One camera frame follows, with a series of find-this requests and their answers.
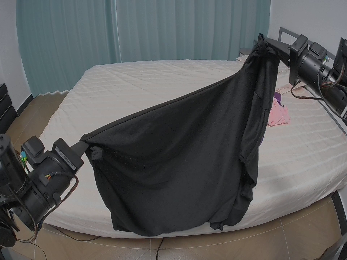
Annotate black chest of drawers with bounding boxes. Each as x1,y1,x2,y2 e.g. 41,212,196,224
0,83,19,131

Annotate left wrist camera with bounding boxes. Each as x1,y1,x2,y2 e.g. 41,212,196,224
21,136,55,167

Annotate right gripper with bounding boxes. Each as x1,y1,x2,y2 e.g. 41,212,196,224
265,35,335,94

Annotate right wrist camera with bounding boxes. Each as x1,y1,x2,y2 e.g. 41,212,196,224
309,42,327,62

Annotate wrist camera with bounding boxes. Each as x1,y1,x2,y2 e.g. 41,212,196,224
309,42,327,62
21,136,55,167

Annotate purple garment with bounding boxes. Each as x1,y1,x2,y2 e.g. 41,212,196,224
257,90,284,149

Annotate cream pillow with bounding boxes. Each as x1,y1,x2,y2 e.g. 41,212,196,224
236,54,322,100

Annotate black cable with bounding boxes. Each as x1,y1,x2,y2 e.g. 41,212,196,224
155,237,164,260
291,84,326,102
15,174,80,244

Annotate black T-shirt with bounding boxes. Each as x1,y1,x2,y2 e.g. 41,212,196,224
80,33,281,238

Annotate pink garment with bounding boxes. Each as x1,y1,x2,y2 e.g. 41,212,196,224
267,98,291,127

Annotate blue-green curtain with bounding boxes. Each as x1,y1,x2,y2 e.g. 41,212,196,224
115,0,272,63
16,0,121,97

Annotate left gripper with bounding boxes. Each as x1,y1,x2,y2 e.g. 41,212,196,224
13,138,90,229

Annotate bed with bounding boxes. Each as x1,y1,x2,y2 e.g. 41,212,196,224
38,27,347,239

